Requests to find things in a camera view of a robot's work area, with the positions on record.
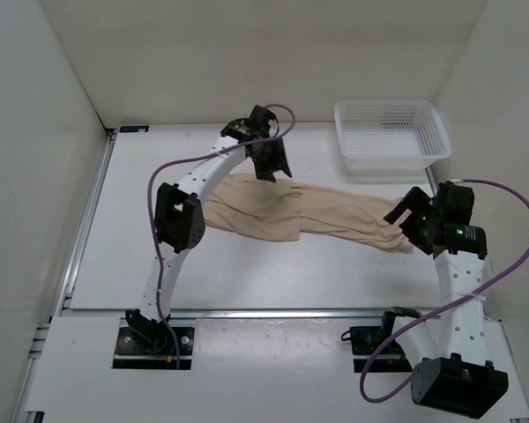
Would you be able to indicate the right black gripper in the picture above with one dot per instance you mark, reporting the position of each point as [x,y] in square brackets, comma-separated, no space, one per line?
[413,200]

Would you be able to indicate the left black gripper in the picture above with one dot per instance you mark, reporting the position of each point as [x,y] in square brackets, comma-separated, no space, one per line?
[279,162]

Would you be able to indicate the beige trousers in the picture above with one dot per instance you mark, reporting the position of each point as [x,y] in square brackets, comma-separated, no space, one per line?
[281,211]

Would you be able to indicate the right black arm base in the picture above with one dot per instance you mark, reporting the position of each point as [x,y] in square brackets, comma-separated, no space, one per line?
[364,341]

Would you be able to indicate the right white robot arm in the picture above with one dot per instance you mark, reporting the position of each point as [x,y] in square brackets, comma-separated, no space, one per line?
[454,372]

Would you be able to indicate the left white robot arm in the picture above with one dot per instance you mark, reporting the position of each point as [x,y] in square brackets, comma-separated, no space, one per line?
[176,191]

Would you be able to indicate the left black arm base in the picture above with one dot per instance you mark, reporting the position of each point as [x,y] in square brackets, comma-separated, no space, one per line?
[133,352]

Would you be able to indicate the white plastic mesh basket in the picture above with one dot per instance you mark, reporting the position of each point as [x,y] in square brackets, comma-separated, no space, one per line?
[387,136]

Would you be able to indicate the aluminium front rail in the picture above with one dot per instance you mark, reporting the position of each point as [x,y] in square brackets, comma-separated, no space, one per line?
[238,313]

